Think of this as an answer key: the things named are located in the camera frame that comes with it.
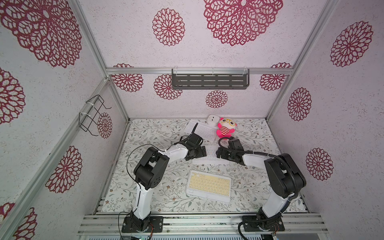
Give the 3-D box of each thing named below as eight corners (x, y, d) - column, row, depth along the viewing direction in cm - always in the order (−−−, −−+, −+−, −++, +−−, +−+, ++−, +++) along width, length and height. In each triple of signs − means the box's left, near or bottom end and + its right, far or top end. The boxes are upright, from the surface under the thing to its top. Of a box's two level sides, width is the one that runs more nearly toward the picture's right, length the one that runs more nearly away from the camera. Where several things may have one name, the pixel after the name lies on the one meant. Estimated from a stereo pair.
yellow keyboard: (184, 193, 86) (184, 191, 84) (190, 171, 94) (190, 169, 93) (229, 203, 82) (230, 201, 81) (230, 179, 91) (231, 177, 89)
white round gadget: (207, 125, 118) (207, 123, 115) (206, 117, 124) (206, 114, 121) (219, 125, 118) (220, 123, 115) (218, 117, 124) (218, 114, 121)
